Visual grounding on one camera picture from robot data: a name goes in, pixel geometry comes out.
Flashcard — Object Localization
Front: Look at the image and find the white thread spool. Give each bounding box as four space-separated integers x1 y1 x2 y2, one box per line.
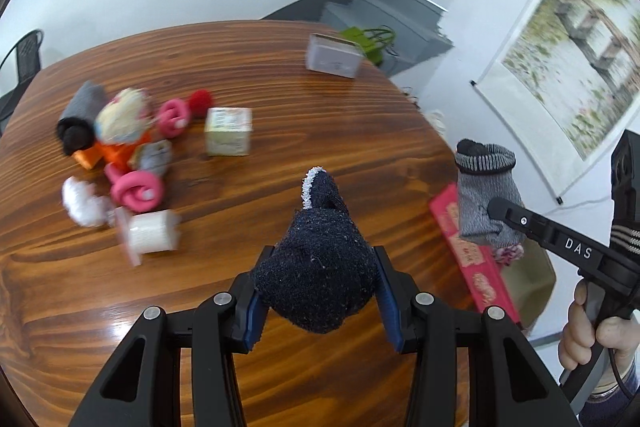
114 207 181 267

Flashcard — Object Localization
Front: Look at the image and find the grey striped-cuff sock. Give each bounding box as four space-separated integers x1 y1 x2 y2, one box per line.
454 139 525 249

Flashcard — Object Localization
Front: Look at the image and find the white fluffy sock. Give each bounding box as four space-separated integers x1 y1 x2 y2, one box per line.
61 176 114 228

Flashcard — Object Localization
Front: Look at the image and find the large pink foam knot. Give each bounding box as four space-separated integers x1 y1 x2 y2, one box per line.
104 164 164 213

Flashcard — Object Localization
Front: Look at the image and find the dark navy fuzzy sock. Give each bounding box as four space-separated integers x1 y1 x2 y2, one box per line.
250 167 378 334

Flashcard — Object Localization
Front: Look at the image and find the orange rubber cube toy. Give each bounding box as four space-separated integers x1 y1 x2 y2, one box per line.
72 131 152 172

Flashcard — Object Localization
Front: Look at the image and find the grey black sock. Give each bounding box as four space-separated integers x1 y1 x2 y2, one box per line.
56 81 108 156

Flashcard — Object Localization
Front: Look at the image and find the cream fluffy plush ball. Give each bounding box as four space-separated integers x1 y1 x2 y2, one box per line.
94 88 153 145

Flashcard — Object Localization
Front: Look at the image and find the small cream carton box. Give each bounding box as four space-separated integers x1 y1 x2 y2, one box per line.
204 107 253 156

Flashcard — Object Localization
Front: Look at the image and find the small pink foam knot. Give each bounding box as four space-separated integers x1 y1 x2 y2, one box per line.
155 98 191 139

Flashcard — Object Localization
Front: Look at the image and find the person's right hand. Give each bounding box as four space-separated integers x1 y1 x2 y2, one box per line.
559 281 640 376

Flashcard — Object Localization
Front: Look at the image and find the pink red flat box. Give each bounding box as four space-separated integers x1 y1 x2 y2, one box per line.
430 183 520 324

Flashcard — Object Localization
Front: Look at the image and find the landscape scroll painting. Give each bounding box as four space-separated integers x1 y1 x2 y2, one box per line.
475 0 639 198

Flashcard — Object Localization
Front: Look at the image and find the grey small plush toy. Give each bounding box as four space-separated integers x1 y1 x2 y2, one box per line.
128 140 172 178

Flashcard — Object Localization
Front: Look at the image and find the red pompom ball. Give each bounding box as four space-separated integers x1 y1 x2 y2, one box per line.
188 89 214 118

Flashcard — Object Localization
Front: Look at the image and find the green shopping bag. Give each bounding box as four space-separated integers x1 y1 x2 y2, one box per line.
340 26 396 66

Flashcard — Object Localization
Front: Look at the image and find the black metal chair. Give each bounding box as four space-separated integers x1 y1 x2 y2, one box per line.
1 29 44 133

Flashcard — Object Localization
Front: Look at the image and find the grey metal tin box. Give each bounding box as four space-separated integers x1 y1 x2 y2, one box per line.
305 34 364 79

